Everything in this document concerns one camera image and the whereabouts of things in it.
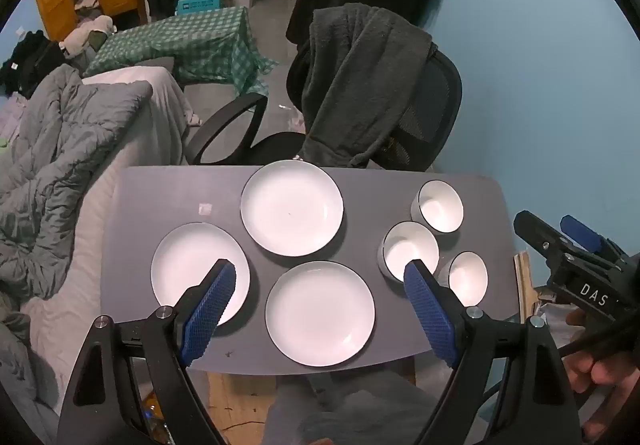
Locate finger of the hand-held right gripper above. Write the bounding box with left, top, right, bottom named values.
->
left=560, top=214, right=627, bottom=262
left=514, top=210, right=577, bottom=262

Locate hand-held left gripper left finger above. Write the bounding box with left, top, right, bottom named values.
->
left=57, top=259, right=237, bottom=445

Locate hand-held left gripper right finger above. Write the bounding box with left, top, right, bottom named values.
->
left=402, top=260, right=583, bottom=445

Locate white plate black rim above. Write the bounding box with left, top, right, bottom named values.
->
left=264, top=261, right=376, bottom=368
left=150, top=222, right=251, bottom=327
left=240, top=160, right=345, bottom=257

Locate white bowl black rim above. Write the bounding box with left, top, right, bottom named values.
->
left=440, top=251, right=489, bottom=307
left=377, top=221, right=440, bottom=284
left=411, top=180, right=464, bottom=233

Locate person's right hand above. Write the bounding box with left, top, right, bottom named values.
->
left=562, top=308, right=640, bottom=428

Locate light grey mattress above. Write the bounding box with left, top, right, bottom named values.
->
left=19, top=160, right=132, bottom=428

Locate black mesh office chair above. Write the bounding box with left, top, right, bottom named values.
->
left=186, top=42, right=463, bottom=173

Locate white blanket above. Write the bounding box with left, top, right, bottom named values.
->
left=82, top=66, right=192, bottom=167

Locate grey quilted duvet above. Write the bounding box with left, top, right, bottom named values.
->
left=0, top=65, right=154, bottom=302

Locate dark grey fleece robe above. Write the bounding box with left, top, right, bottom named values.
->
left=304, top=2, right=434, bottom=169

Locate green checked cloth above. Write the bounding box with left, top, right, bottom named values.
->
left=82, top=5, right=279, bottom=97

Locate beige clothes pile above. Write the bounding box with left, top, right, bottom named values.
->
left=59, top=15, right=117, bottom=57

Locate blue plastic crate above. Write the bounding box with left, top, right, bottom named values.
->
left=177, top=0, right=224, bottom=16

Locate black clothes pile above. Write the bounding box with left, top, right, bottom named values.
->
left=0, top=30, right=67, bottom=97

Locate black cable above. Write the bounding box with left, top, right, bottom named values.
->
left=560, top=320, right=640, bottom=360

